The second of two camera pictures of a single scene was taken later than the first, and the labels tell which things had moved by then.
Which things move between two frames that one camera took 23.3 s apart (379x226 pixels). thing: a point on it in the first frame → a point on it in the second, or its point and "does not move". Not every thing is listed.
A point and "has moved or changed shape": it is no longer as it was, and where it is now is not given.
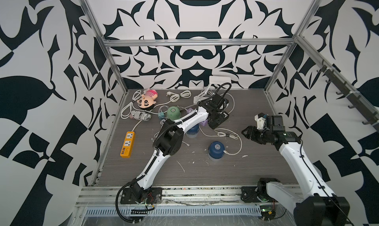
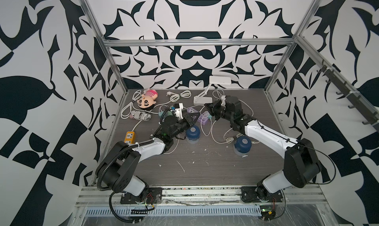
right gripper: x=250 y=133 → x=213 y=107
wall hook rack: x=359 y=102 does not move
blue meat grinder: x=215 y=150 → x=242 y=145
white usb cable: x=223 y=132 has moved or changed shape
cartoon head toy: x=148 y=99 does not move
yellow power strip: x=127 y=146 does not move
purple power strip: x=203 y=123 does not move
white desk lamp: x=212 y=79 does not move
